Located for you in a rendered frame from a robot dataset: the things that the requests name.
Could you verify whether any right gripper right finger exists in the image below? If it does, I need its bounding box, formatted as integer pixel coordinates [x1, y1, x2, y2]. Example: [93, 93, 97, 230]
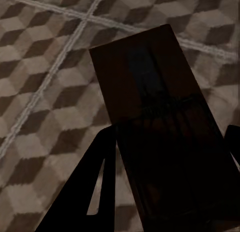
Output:
[224, 124, 240, 165]

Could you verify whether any mousetrap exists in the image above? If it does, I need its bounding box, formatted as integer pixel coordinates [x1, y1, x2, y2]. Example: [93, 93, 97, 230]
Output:
[89, 23, 240, 232]

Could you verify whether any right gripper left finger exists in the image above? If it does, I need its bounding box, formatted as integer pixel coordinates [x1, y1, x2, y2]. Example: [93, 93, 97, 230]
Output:
[35, 125, 117, 232]

